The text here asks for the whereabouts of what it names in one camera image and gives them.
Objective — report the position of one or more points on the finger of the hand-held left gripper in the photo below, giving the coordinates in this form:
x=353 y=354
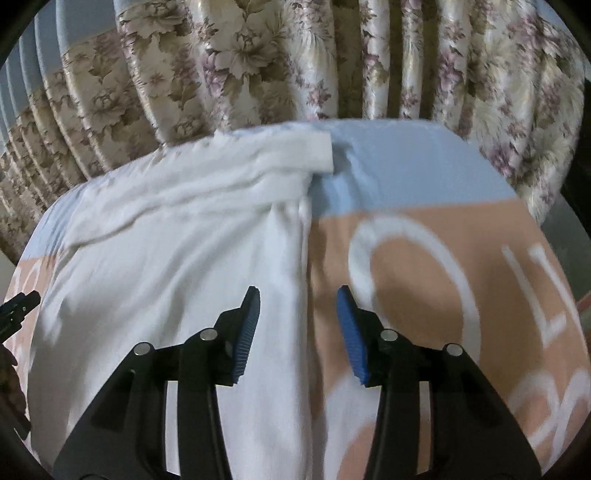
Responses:
x=18 y=307

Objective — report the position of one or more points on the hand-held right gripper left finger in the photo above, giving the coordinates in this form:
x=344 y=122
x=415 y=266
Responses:
x=244 y=337

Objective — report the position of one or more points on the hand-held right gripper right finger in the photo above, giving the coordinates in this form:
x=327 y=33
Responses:
x=351 y=337

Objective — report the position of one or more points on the white knit sweater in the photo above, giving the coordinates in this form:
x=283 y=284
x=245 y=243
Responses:
x=175 y=258

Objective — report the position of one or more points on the person's left hand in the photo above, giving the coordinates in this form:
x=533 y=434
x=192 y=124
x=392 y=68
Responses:
x=9 y=387

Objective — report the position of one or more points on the peach printed blanket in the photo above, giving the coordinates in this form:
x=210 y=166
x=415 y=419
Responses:
x=438 y=286

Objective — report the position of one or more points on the blue floral curtain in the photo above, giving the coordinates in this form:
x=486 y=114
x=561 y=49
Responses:
x=277 y=55

